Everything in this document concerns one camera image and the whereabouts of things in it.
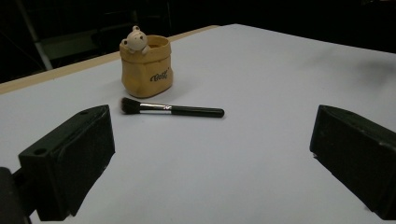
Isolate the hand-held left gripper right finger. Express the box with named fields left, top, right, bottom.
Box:
left=309, top=104, right=396, bottom=221

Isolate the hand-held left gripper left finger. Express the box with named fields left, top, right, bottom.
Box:
left=18, top=104, right=116, bottom=222

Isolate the black makeup brush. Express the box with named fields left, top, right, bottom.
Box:
left=120, top=96, right=225, bottom=119

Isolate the yellow bear pen holder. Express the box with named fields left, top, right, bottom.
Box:
left=119, top=25, right=174, bottom=99

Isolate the metal stand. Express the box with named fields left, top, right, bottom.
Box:
left=14, top=0, right=54, bottom=71

